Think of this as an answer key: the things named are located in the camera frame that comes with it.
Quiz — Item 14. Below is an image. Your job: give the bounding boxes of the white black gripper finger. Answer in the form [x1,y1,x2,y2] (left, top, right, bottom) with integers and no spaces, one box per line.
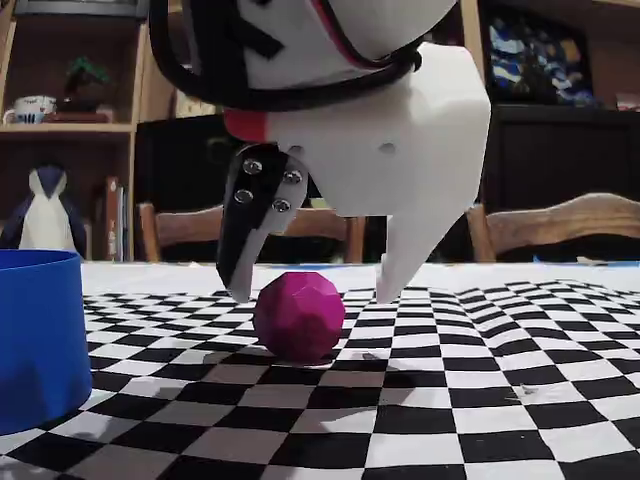
[217,144,309,304]

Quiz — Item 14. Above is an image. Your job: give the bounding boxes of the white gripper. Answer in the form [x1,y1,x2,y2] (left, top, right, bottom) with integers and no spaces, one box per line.
[223,0,491,305]

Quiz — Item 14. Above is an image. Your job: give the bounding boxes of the pink faceted ball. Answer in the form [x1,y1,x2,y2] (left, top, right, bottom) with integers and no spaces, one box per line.
[253,271,347,364]

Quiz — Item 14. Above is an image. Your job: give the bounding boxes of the blue round box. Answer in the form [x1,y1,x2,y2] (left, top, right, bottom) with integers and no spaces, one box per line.
[0,248,94,436]

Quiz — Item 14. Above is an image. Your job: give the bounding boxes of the dark flat box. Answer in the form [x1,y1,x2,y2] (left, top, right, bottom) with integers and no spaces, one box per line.
[13,0,149,17]

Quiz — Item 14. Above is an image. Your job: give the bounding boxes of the brown wooden chair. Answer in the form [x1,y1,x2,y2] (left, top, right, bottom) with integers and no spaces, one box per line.
[137,199,369,264]
[464,192,640,264]

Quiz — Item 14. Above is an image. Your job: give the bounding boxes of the red spined tall book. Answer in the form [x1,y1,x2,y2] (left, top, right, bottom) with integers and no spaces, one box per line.
[103,175,120,262]

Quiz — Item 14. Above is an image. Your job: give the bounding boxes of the checkerboard printed white sheet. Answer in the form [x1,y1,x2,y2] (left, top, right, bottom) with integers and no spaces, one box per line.
[0,259,640,480]

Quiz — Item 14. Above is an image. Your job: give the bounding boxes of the blue tape strip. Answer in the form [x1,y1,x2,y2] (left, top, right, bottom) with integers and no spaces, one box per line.
[532,254,640,269]

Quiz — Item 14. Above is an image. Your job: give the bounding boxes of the dark cabinet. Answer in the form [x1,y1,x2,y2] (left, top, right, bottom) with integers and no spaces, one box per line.
[134,103,640,264]

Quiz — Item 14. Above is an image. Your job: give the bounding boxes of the blue white penguin figure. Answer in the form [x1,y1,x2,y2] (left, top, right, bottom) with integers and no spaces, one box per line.
[0,164,89,253]

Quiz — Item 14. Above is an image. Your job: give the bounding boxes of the light wooden bookshelf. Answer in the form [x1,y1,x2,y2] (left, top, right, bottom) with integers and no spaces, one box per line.
[459,0,640,107]
[0,0,174,262]

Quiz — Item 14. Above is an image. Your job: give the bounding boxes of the starry night picture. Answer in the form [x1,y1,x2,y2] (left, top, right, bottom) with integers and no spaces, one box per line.
[487,14,596,105]

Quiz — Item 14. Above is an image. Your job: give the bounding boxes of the brick bonsai tree model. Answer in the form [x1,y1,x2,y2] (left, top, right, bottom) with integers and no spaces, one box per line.
[54,55,114,114]

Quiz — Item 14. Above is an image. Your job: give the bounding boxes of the white blue mug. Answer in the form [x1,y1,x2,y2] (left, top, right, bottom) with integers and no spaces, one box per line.
[2,96,57,125]

